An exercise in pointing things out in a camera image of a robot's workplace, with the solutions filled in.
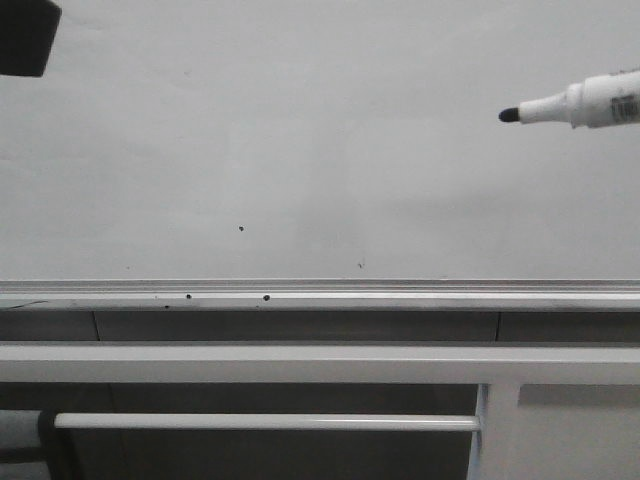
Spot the white vertical stand post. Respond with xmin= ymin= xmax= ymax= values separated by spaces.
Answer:
xmin=467 ymin=383 xmax=521 ymax=479

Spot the white metal crossbar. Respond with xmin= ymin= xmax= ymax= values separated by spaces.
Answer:
xmin=1 ymin=344 xmax=639 ymax=385

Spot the white whiteboard marker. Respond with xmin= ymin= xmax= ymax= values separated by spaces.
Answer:
xmin=498 ymin=69 xmax=639 ymax=129

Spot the white round rod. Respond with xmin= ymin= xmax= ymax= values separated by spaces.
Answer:
xmin=54 ymin=413 xmax=481 ymax=432

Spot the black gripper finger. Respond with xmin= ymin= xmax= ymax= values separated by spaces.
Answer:
xmin=1 ymin=0 xmax=62 ymax=78

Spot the white whiteboard with aluminium frame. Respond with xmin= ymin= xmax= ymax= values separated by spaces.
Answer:
xmin=1 ymin=1 xmax=639 ymax=310

